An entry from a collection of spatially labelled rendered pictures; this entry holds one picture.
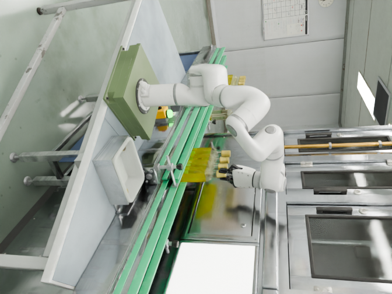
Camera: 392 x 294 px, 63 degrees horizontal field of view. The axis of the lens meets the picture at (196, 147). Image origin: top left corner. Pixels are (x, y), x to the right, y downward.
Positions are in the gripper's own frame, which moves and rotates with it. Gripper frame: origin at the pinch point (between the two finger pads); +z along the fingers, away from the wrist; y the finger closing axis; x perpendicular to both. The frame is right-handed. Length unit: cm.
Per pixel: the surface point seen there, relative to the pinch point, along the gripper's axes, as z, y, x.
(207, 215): 3.5, -12.7, 15.9
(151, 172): 23.7, 13.2, 21.9
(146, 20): 52, 64, -39
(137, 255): 10, 4, 55
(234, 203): -5.8, -12.7, 4.8
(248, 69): 191, -156, -554
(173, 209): 14.3, -3.3, 25.3
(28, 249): 80, -15, 59
